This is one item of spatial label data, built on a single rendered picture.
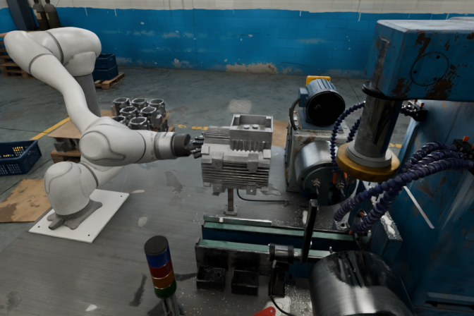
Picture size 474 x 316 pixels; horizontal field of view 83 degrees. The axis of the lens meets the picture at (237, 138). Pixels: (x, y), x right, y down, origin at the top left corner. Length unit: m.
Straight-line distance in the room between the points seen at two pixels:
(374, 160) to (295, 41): 5.57
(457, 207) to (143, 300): 1.03
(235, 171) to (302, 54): 5.70
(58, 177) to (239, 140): 0.90
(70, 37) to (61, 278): 0.93
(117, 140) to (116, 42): 6.94
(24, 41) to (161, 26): 5.85
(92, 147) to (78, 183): 0.72
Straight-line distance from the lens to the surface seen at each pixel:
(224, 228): 1.17
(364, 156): 0.87
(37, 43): 1.21
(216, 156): 0.75
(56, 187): 1.42
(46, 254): 1.48
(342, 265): 0.83
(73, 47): 1.25
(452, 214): 0.92
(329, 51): 6.41
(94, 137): 0.72
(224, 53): 6.55
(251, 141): 0.75
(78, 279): 1.32
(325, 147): 1.26
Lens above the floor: 1.79
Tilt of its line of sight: 30 degrees down
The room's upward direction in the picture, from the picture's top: straight up
